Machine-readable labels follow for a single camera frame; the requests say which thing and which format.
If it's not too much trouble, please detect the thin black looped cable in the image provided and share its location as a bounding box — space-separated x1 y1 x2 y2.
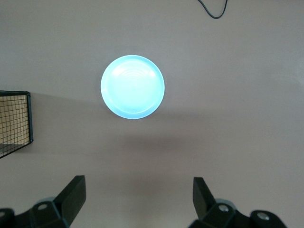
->
197 0 229 19

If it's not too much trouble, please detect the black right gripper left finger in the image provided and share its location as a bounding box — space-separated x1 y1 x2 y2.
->
28 175 86 228

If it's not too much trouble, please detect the light blue round plate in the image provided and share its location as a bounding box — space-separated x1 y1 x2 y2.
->
100 55 166 120

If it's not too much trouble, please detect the black wire basket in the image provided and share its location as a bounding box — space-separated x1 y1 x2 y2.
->
0 91 34 159

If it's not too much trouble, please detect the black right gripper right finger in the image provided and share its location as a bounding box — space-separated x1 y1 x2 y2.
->
190 177 250 228

